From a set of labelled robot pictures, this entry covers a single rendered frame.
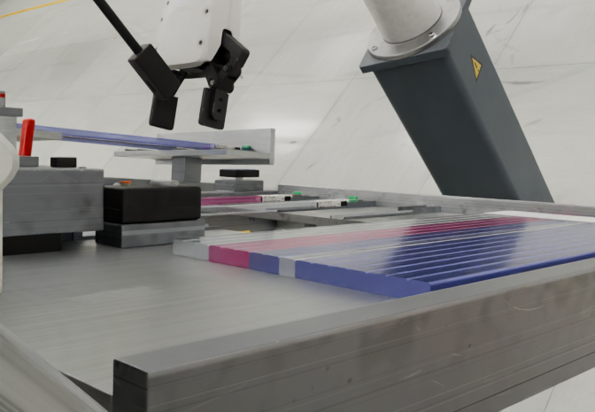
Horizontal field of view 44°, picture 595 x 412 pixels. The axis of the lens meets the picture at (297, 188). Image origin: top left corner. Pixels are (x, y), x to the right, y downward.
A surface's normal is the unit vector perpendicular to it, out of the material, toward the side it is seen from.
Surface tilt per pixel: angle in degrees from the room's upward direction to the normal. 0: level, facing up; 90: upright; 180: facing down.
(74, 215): 90
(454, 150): 90
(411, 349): 90
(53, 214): 90
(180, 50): 33
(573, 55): 0
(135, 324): 46
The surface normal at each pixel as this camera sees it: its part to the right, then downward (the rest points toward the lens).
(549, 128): -0.49, -0.68
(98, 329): 0.02, -1.00
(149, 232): 0.71, 0.05
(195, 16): -0.63, -0.17
